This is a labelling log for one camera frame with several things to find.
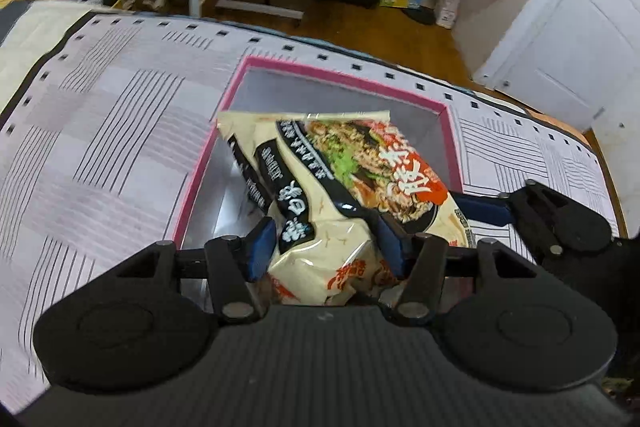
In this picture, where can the cream black noodle packet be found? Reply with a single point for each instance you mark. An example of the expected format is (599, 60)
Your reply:
(247, 177)

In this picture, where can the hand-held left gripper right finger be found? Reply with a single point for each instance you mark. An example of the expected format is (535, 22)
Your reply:
(395, 249)

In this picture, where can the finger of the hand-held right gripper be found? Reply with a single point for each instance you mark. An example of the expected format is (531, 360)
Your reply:
(485, 211)

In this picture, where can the patterned white tablecloth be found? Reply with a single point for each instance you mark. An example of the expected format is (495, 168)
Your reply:
(100, 132)

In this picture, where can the pink box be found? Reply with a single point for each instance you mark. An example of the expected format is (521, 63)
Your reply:
(235, 82)

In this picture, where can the cream grey quilt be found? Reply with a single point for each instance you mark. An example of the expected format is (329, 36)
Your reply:
(30, 37)

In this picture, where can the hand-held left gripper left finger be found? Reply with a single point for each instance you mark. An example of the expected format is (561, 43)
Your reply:
(261, 249)

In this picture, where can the white floor bag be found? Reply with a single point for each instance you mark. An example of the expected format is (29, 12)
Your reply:
(448, 4)

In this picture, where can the white door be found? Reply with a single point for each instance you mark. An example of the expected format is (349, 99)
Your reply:
(565, 32)

